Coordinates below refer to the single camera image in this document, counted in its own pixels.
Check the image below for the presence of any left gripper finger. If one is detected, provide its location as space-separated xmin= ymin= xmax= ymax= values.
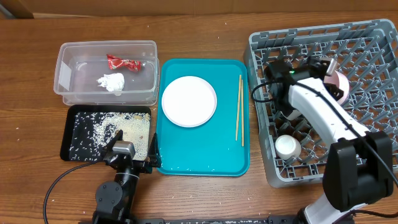
xmin=105 ymin=130 xmax=123 ymax=149
xmin=147 ymin=133 xmax=161 ymax=168

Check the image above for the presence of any pink bowl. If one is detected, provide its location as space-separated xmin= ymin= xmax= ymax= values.
xmin=323 ymin=71 xmax=350 ymax=105

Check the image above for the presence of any grey bowl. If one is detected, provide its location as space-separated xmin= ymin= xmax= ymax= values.
xmin=279 ymin=106 xmax=301 ymax=120

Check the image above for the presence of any white napkin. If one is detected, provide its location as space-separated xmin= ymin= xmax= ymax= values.
xmin=97 ymin=73 xmax=124 ymax=91

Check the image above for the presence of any pink plate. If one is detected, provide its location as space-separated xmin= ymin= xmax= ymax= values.
xmin=161 ymin=76 xmax=218 ymax=128

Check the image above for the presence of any red snack wrapper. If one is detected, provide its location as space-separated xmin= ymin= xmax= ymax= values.
xmin=106 ymin=54 xmax=142 ymax=72

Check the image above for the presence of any wooden chopstick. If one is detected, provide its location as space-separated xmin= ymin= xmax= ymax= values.
xmin=235 ymin=75 xmax=241 ymax=141
xmin=241 ymin=80 xmax=244 ymax=147

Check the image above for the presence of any white cup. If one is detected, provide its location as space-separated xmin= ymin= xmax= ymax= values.
xmin=275 ymin=135 xmax=302 ymax=160

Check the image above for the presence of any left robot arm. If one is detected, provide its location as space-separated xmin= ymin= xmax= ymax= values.
xmin=91 ymin=130 xmax=161 ymax=224

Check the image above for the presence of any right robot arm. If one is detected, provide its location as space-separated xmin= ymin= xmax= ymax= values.
xmin=264 ymin=57 xmax=397 ymax=223

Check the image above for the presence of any grey dishwasher rack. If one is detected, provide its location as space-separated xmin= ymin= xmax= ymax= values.
xmin=244 ymin=19 xmax=397 ymax=188

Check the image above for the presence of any black tray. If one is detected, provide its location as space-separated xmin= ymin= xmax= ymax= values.
xmin=60 ymin=105 xmax=151 ymax=162

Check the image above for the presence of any teal serving tray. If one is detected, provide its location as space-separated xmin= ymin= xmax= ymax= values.
xmin=155 ymin=58 xmax=250 ymax=177

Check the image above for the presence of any clear plastic bin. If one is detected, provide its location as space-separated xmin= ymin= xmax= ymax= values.
xmin=53 ymin=40 xmax=160 ymax=106

